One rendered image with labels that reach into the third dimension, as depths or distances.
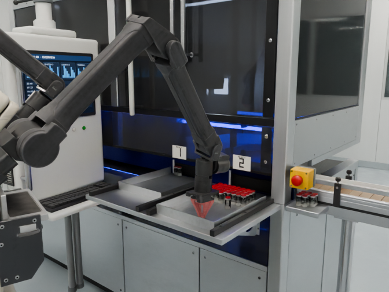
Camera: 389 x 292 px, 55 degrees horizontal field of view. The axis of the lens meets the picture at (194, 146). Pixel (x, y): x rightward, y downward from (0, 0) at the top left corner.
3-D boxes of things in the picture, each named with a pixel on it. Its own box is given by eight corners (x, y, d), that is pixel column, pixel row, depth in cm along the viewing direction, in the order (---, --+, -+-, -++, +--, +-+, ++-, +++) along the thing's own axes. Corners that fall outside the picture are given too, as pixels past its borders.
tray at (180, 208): (212, 190, 161) (212, 183, 161) (265, 204, 145) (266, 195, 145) (156, 213, 136) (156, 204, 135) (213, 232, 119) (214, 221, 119)
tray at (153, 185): (170, 173, 191) (170, 166, 190) (211, 182, 175) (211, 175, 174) (118, 189, 165) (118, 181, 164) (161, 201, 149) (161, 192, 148)
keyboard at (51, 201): (101, 184, 196) (101, 180, 196) (120, 189, 189) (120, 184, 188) (32, 206, 164) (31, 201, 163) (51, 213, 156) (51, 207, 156)
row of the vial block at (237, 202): (209, 196, 154) (209, 185, 153) (247, 206, 142) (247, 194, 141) (206, 197, 152) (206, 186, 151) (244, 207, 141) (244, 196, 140)
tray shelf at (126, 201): (163, 175, 194) (163, 171, 194) (289, 204, 151) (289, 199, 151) (85, 199, 157) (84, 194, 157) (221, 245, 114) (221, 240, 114)
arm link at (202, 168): (192, 156, 121) (204, 158, 117) (206, 154, 126) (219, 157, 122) (191, 176, 122) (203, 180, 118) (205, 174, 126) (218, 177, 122)
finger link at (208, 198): (213, 221, 123) (215, 193, 122) (200, 226, 118) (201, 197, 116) (197, 216, 127) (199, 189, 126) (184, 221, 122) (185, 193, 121)
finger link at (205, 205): (217, 219, 125) (219, 192, 124) (205, 224, 119) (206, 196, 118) (202, 215, 129) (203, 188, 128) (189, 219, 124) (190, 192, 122)
